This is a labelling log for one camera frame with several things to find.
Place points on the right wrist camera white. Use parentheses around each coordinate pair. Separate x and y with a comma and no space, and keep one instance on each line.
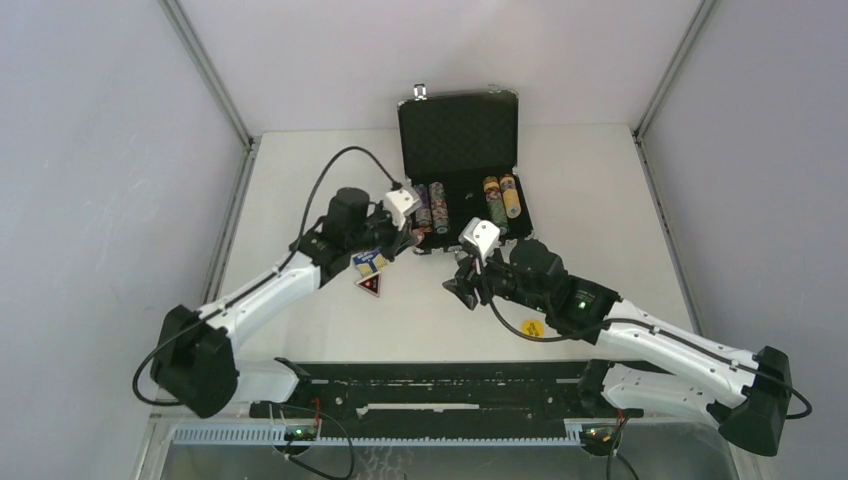
(480,238)

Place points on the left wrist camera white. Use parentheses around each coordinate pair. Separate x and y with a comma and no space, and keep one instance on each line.
(401,204)

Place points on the purple chip row far left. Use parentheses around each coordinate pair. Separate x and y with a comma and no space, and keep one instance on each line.
(423,215)

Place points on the black aluminium poker case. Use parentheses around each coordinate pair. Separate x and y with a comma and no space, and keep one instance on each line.
(459,139)

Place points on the red black triangular button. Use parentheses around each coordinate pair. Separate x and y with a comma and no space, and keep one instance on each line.
(371,284)

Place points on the playing card deck box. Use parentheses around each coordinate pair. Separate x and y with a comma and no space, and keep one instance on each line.
(370,262)

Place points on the green chip row inner left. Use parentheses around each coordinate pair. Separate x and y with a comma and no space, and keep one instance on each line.
(439,209)

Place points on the green orange chip row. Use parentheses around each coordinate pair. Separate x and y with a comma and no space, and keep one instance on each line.
(495,203)

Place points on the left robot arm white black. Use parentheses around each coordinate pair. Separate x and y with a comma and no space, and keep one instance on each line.
(195,360)

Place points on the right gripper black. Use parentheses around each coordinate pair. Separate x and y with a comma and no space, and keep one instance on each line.
(463,285)

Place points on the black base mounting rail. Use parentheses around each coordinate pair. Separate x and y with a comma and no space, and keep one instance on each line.
(512,401)

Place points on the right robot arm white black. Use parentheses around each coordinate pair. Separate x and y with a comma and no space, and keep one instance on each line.
(744,395)

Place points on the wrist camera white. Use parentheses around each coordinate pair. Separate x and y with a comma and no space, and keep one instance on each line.
(480,238)
(401,204)

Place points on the yellow round button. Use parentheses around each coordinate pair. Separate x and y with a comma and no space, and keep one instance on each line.
(533,328)

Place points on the yellow chip row far right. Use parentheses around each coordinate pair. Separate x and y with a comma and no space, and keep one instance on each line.
(510,195)

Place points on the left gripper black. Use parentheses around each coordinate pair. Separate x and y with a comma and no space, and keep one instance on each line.
(398,239)

